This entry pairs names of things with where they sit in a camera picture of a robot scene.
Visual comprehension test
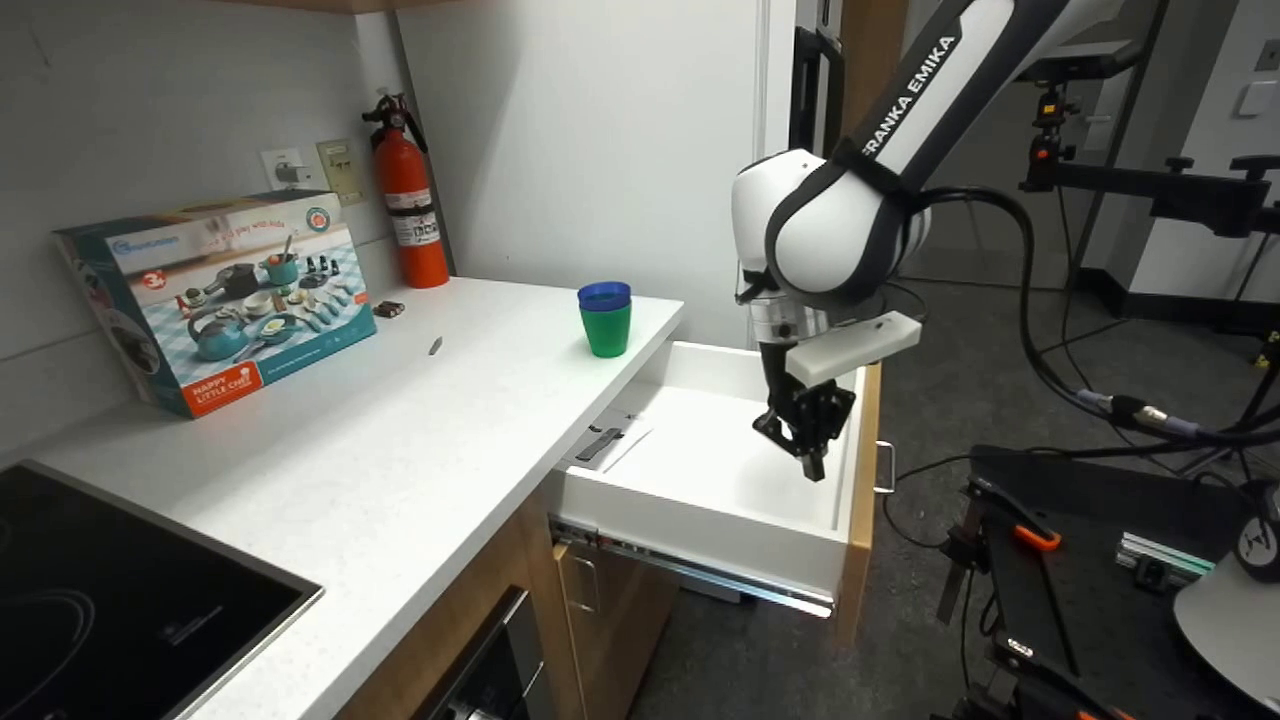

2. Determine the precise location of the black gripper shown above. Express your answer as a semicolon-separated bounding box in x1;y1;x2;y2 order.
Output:
746;339;857;481

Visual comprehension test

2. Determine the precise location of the white drawer with wooden front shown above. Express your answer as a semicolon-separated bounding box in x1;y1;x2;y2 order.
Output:
548;338;891;633

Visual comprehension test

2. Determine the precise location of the green plastic cup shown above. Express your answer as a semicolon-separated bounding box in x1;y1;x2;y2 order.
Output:
576;309;635;362

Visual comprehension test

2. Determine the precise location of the blue plastic cup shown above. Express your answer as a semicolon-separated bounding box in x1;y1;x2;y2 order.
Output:
576;275;635;319

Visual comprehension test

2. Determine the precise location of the wooden base cabinet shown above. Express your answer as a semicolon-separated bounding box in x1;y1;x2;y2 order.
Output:
330;485;692;720

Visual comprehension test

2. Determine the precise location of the white and teal box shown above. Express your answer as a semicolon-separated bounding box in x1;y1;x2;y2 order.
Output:
1117;529;1219;580

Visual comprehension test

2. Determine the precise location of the wooden door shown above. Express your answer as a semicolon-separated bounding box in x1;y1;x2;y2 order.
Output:
837;0;910;99

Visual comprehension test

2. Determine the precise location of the large red fire extinguisher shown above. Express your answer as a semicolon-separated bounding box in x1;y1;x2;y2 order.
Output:
360;89;454;294

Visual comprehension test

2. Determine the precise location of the white round disc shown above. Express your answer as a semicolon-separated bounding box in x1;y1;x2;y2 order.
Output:
1172;552;1280;716

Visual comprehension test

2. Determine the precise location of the toy cookware set box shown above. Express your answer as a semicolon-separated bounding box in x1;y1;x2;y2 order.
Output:
50;190;380;425

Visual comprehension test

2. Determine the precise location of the black glass cooktop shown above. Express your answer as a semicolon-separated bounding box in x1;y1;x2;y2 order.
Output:
0;458;327;720

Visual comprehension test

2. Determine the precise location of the white wrist camera block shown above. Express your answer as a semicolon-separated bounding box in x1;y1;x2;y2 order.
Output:
780;313;929;392

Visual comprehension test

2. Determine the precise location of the thin black looped cable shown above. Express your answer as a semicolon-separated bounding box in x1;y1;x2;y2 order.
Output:
877;453;975;552

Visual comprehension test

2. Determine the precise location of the metal drawer slide rail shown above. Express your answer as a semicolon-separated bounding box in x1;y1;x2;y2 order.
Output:
548;519;837;620

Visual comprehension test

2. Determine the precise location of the orange handled clamp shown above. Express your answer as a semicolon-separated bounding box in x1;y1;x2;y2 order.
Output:
1009;519;1067;557

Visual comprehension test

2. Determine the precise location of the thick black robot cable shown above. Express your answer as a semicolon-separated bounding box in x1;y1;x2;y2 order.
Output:
910;185;1280;449

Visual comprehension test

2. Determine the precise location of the black oven with handle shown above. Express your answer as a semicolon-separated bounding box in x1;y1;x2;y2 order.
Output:
411;585;550;720

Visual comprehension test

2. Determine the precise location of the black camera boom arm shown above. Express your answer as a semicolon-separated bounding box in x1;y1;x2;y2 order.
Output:
1017;77;1280;246

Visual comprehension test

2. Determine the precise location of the black stereo camera bar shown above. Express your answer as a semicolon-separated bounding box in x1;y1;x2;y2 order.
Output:
1029;35;1143;89

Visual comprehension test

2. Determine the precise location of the pale yellow wall sticker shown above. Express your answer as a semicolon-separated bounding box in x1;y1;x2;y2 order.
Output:
317;138;362;208

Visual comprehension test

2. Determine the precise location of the white wall switch plate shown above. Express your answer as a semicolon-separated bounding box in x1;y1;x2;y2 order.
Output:
1230;73;1280;125

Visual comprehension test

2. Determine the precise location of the white wall outlet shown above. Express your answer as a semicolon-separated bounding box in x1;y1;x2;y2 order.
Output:
256;142;327;192

